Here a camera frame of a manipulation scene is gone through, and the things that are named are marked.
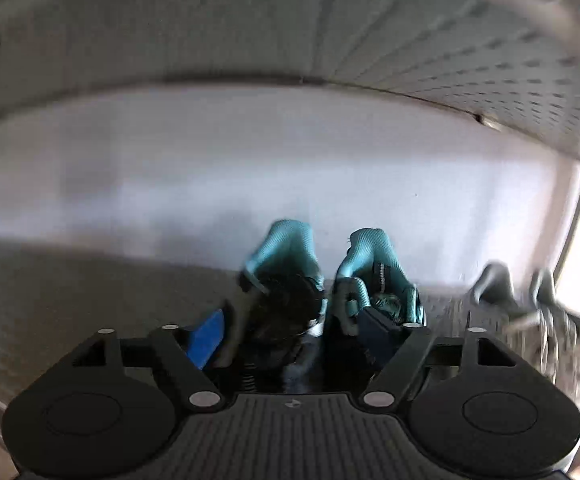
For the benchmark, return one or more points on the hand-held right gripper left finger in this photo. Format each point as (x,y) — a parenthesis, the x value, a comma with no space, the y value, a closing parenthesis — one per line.
(207,339)

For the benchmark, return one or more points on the teal and black shoe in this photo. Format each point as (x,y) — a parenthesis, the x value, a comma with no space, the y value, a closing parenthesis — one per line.
(370,265)
(285,305)

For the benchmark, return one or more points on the white grey sneaker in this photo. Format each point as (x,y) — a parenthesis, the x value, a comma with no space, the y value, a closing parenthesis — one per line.
(560,332)

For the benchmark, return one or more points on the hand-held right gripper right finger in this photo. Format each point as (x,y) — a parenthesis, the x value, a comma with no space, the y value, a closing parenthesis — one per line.
(381,335)

